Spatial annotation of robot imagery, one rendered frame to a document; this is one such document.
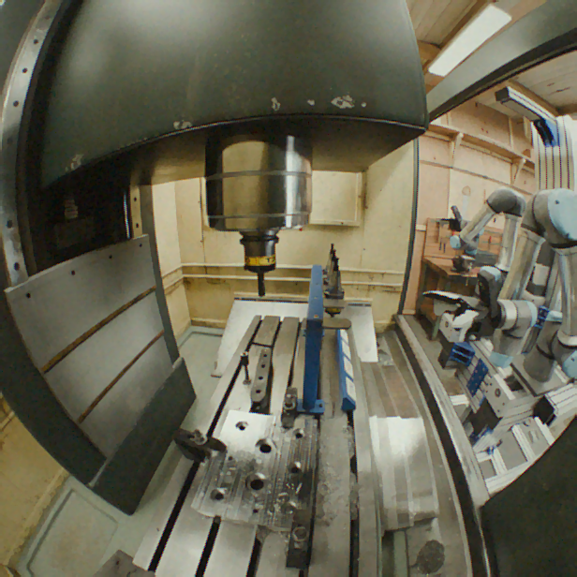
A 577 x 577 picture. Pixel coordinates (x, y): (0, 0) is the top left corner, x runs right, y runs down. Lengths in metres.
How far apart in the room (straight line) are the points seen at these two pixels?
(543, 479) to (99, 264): 1.16
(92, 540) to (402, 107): 1.33
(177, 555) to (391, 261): 1.57
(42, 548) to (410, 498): 1.38
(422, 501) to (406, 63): 1.00
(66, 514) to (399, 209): 2.21
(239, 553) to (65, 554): 0.81
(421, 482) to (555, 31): 1.31
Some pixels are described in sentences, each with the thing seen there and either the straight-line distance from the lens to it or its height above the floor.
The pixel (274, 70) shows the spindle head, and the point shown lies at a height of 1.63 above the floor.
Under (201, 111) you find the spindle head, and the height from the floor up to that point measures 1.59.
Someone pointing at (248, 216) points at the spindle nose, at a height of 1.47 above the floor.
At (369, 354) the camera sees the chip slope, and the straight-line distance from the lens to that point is 1.34.
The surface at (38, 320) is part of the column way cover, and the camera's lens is 0.56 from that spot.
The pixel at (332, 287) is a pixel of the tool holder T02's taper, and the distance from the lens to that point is 0.69.
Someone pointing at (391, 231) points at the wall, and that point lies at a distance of 1.43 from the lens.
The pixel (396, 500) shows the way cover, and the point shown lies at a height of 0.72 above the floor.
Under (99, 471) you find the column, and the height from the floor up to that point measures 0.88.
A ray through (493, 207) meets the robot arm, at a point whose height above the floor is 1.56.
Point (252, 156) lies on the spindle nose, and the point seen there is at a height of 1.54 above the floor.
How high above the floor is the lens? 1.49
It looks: 22 degrees down
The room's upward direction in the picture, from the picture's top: straight up
